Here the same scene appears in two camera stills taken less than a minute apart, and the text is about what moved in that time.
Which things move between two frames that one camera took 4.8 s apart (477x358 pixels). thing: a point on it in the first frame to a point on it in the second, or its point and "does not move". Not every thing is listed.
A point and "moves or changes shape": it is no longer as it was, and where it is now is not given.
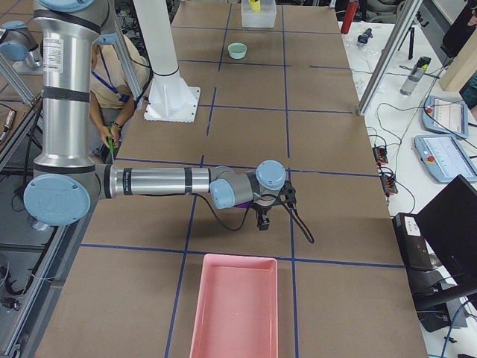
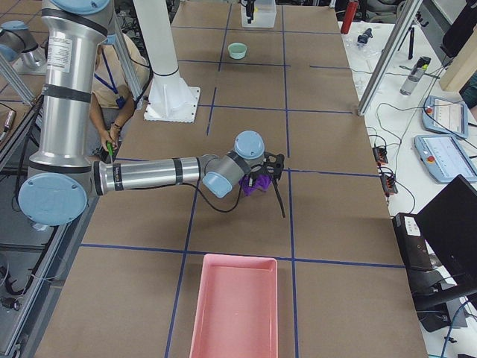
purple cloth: x=245 y=204 moves or changes shape
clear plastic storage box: x=264 y=19 does not move
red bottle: x=349 y=15 does not move
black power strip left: x=381 y=154 does not move
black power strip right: x=389 y=184 does not move
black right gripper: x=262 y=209 to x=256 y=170
